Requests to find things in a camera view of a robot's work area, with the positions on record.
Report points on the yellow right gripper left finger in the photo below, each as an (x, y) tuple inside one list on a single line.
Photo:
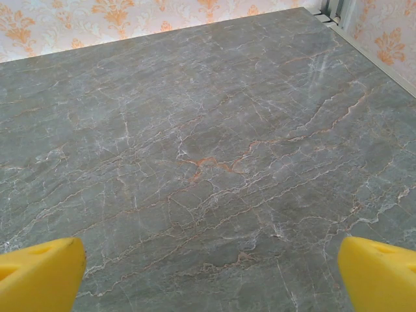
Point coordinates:
[(39, 279)]

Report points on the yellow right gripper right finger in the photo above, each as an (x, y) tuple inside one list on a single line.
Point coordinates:
[(380, 279)]

